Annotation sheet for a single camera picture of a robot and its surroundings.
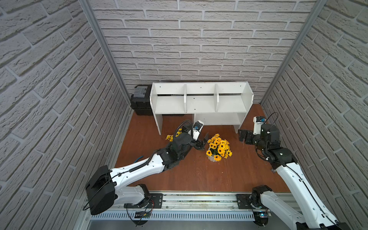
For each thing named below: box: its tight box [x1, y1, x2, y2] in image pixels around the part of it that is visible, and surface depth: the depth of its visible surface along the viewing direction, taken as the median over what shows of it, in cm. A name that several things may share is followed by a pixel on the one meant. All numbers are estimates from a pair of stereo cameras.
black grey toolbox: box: [130, 84, 154, 116], surface depth 102 cm
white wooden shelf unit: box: [149, 81, 254, 135], surface depth 85 cm
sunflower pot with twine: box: [206, 133, 233, 162], surface depth 80 cm
